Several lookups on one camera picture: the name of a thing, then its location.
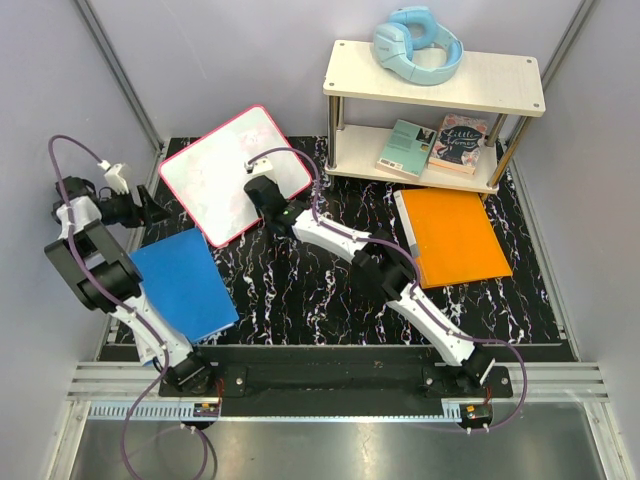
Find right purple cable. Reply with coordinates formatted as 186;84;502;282
247;147;527;434

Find blue book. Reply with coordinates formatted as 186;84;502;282
125;228;239;362

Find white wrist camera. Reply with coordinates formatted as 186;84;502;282
98;160;131;195
244;156;277;182

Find white two-tier shelf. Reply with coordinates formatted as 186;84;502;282
323;39;546;195

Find light blue headphones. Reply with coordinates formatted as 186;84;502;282
373;6;464;86

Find Little Women book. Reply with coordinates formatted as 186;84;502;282
427;113;488;176

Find pink framed whiteboard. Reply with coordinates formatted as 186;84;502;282
158;105;312;248

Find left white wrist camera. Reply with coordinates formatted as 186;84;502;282
98;160;131;195

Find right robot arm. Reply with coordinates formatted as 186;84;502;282
244;175;495;397

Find purple cable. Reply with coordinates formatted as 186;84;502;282
247;147;527;434
47;133;217;480

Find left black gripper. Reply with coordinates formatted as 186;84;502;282
102;185;173;228

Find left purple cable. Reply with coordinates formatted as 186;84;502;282
47;133;217;480

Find teal paperback book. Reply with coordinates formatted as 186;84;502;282
375;120;437;180

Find black marble pattern mat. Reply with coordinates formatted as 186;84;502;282
97;136;576;362

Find orange folder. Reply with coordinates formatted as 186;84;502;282
393;188;512;289

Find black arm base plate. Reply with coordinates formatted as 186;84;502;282
159;345;514;421

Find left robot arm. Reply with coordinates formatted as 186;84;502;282
44;176;216;396

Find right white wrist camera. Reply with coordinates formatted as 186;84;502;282
244;156;277;182

